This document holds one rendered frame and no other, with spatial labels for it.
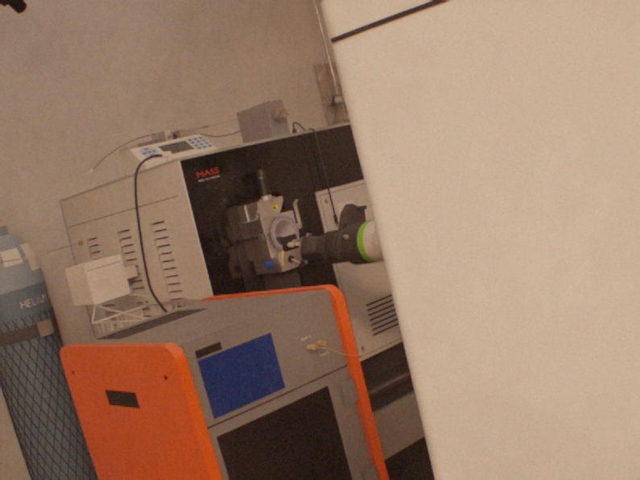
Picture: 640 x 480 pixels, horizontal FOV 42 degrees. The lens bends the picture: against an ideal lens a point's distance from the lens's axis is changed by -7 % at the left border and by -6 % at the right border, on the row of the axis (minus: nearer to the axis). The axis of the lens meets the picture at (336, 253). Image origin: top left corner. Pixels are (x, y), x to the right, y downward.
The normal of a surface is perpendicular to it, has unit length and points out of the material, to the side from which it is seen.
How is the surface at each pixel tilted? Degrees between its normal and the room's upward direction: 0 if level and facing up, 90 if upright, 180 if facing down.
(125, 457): 90
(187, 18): 90
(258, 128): 90
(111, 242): 90
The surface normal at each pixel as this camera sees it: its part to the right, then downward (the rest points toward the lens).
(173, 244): -0.69, 0.24
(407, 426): 0.68, -0.09
